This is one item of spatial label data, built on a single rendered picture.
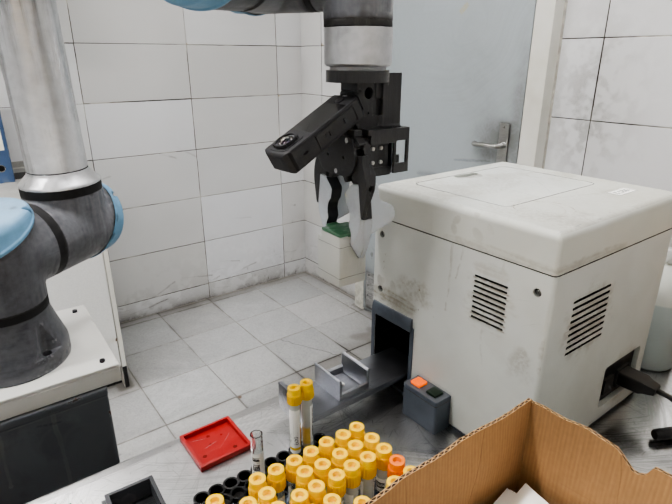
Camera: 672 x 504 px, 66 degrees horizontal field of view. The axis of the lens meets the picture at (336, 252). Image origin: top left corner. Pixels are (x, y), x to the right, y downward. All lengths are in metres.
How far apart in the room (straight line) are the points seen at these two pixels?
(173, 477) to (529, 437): 0.40
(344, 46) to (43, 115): 0.46
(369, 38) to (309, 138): 0.12
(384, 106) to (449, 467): 0.38
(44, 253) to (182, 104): 2.12
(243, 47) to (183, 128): 0.55
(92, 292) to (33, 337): 1.42
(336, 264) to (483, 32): 1.66
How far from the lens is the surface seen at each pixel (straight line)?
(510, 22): 2.12
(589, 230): 0.59
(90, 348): 0.91
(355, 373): 0.74
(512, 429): 0.55
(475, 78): 2.20
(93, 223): 0.89
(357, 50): 0.58
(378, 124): 0.62
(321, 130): 0.56
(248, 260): 3.22
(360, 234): 0.60
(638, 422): 0.84
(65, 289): 2.24
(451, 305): 0.66
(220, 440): 0.72
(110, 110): 2.78
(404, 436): 0.72
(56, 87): 0.86
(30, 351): 0.85
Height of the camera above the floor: 1.33
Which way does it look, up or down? 20 degrees down
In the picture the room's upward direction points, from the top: straight up
